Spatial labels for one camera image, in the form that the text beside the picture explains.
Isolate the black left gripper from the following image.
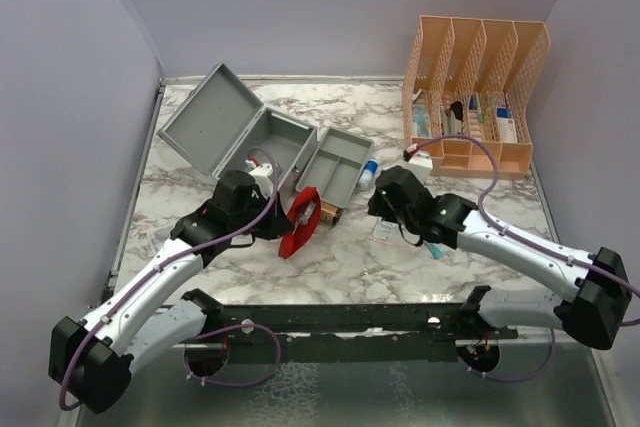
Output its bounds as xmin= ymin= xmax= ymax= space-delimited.
xmin=231 ymin=189 xmax=295 ymax=241

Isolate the clear ziplock bag red line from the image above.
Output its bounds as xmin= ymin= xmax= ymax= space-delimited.
xmin=371 ymin=220 xmax=403 ymax=244

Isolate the red first aid kit pouch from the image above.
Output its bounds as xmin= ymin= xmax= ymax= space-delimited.
xmin=278 ymin=187 xmax=321 ymax=259

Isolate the silvery clear foil packet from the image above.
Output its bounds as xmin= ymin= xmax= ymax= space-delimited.
xmin=295 ymin=201 xmax=316 ymax=228

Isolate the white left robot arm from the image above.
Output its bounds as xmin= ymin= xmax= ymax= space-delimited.
xmin=48 ymin=164 xmax=293 ymax=414

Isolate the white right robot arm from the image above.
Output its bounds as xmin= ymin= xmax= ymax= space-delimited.
xmin=368 ymin=166 xmax=632 ymax=350

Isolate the white blue gauze roll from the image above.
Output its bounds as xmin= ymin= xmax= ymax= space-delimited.
xmin=357 ymin=159 xmax=379 ymax=189

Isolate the teal small wrapper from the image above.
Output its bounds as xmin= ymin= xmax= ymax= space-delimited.
xmin=426 ymin=243 xmax=444 ymax=260

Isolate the grey plastic divider tray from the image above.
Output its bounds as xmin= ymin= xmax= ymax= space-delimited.
xmin=296 ymin=127 xmax=374 ymax=208

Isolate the brown bottle orange cap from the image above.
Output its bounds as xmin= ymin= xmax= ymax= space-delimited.
xmin=320 ymin=201 xmax=343 ymax=226

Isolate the grey metal first aid case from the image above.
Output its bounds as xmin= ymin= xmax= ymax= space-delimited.
xmin=158 ymin=63 xmax=317 ymax=202

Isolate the peach plastic file organizer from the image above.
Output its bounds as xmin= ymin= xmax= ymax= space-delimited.
xmin=401 ymin=16 xmax=550 ymax=180

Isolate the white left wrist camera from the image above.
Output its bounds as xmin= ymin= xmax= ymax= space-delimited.
xmin=245 ymin=158 xmax=274 ymax=198

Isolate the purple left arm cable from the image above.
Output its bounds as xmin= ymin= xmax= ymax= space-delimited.
xmin=58 ymin=146 xmax=282 ymax=412

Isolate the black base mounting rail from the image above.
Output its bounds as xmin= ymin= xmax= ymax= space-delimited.
xmin=183 ymin=289 xmax=517 ymax=364

